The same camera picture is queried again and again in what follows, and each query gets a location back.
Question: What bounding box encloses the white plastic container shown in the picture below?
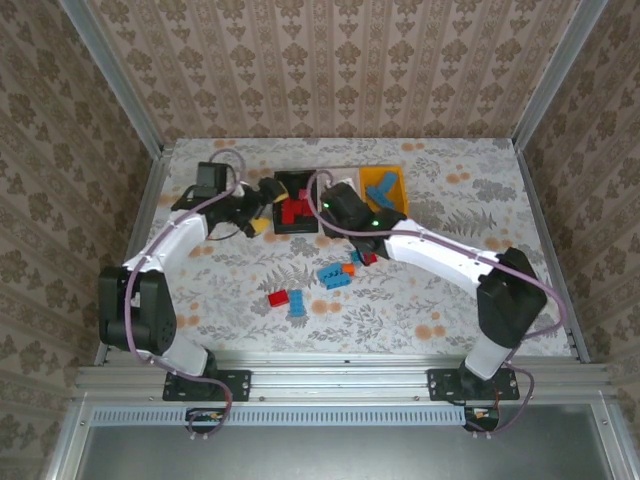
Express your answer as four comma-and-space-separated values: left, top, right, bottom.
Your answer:
318, 167, 364, 201

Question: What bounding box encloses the black plastic container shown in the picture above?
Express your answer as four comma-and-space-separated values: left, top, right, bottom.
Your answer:
273, 169, 321, 235

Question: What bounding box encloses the orange plastic container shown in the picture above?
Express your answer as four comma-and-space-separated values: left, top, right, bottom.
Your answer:
359, 164, 411, 221

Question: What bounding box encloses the floral table cover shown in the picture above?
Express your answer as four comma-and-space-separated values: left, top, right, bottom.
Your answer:
115, 137, 575, 359

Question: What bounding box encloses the grey metal panel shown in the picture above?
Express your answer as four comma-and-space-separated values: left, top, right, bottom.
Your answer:
79, 404, 619, 480

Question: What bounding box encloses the thin black camera cable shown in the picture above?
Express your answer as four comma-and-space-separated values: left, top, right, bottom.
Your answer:
205, 228, 249, 242

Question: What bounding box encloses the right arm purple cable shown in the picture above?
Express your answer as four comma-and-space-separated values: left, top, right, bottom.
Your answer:
305, 169, 571, 441

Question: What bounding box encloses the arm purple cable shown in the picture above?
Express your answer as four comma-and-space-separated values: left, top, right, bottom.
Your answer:
305, 169, 571, 441
123, 148, 249, 441

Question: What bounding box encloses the left aluminium table side rail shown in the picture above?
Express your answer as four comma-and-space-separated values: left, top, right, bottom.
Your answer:
94, 142, 176, 366

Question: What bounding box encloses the aluminium table side rail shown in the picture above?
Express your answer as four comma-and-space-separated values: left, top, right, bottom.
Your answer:
94, 142, 176, 366
512, 139, 591, 364

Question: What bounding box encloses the left aluminium frame post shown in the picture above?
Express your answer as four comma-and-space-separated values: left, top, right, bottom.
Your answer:
57, 0, 169, 159

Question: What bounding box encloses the aluminium frame post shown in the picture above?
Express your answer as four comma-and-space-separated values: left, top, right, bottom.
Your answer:
57, 0, 169, 159
510, 0, 611, 154

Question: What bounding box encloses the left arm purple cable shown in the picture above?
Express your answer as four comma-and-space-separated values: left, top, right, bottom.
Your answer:
123, 148, 249, 441

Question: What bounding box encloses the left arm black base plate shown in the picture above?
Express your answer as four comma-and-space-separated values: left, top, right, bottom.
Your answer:
163, 368, 252, 402

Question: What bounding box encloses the wide aluminium base rail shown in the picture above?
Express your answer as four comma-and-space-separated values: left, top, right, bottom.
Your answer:
72, 349, 624, 405

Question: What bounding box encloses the black cable connector box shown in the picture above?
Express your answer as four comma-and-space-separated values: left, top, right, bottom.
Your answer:
185, 407, 227, 427
463, 405, 501, 430

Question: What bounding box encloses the grey slotted cable duct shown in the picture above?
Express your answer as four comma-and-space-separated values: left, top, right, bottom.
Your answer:
92, 405, 467, 427

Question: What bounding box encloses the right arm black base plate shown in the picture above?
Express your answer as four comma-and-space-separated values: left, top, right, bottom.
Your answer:
427, 368, 520, 403

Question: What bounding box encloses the right aluminium table side rail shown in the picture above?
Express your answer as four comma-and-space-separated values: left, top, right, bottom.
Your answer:
512, 139, 591, 364

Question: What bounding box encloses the right aluminium frame post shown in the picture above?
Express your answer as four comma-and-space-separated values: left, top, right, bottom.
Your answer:
510, 0, 611, 154

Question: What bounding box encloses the left lower aluminium frame rail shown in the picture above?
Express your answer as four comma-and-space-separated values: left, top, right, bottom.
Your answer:
42, 414, 94, 480

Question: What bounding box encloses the aluminium frame rail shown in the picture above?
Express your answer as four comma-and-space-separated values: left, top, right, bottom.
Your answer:
42, 414, 94, 480
592, 404, 634, 480

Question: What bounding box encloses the right lower aluminium frame rail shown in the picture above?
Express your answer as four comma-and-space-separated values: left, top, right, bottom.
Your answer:
592, 404, 634, 480

